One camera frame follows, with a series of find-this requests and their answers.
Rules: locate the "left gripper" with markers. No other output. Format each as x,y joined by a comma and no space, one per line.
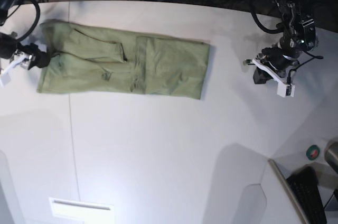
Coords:
275,58

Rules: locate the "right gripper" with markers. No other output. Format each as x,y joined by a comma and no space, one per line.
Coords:
39,58

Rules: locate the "green t-shirt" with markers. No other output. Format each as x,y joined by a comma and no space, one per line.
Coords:
88,58

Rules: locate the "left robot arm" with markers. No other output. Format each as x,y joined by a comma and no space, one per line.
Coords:
299,36

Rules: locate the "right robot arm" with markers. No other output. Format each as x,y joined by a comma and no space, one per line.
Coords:
11,42

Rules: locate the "green tape roll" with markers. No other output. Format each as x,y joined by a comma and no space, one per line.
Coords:
313,152

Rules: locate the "metal cylinder cup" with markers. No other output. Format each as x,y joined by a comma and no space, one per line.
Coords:
331,156

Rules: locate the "black keyboard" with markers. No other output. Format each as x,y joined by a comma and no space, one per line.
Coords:
304,185

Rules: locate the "white label plate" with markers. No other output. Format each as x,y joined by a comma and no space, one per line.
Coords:
82,211

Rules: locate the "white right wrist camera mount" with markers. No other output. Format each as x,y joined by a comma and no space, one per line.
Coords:
10,70

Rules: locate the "grey table edge rail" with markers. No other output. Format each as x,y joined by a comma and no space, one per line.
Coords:
296,205

